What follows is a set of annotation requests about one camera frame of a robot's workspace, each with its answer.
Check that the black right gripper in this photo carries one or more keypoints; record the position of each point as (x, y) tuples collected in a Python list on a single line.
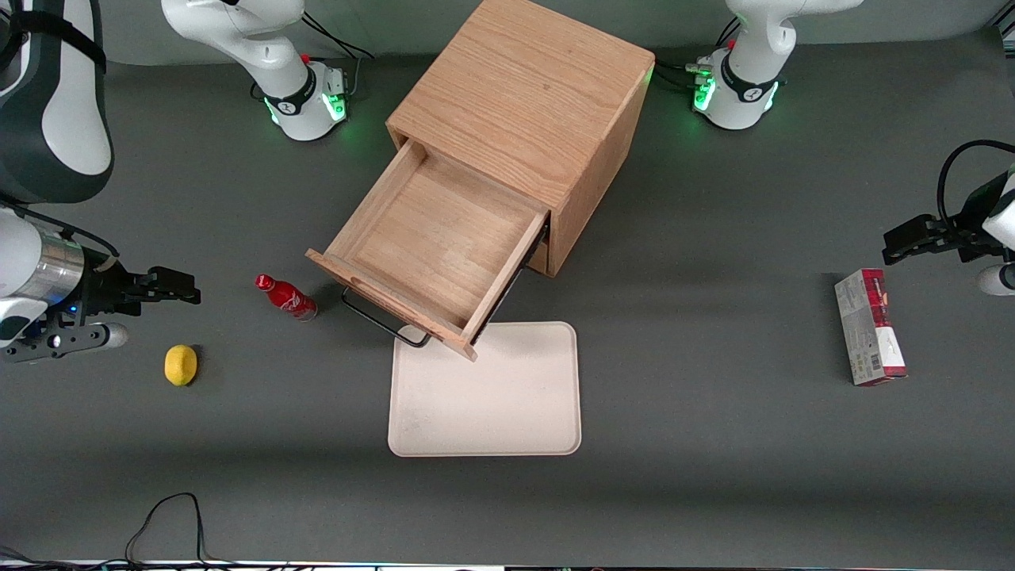
[(101, 289)]

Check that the wooden drawer cabinet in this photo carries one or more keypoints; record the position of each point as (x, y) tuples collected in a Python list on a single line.
[(531, 87)]

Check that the yellow lemon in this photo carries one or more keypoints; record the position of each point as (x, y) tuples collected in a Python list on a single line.
[(181, 365)]

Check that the grey and red carton box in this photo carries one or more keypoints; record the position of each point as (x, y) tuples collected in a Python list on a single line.
[(871, 333)]

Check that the beige plastic tray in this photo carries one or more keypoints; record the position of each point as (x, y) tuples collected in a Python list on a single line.
[(499, 404)]

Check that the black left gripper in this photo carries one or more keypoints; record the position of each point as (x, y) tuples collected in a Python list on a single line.
[(969, 231)]

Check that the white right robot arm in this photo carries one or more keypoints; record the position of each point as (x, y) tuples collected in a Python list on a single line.
[(273, 75)]

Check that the red cola bottle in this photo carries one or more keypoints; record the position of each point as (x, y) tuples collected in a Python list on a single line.
[(287, 298)]

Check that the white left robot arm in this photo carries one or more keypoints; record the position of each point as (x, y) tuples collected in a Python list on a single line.
[(745, 87)]

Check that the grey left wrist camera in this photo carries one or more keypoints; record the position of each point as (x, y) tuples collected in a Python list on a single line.
[(997, 280)]

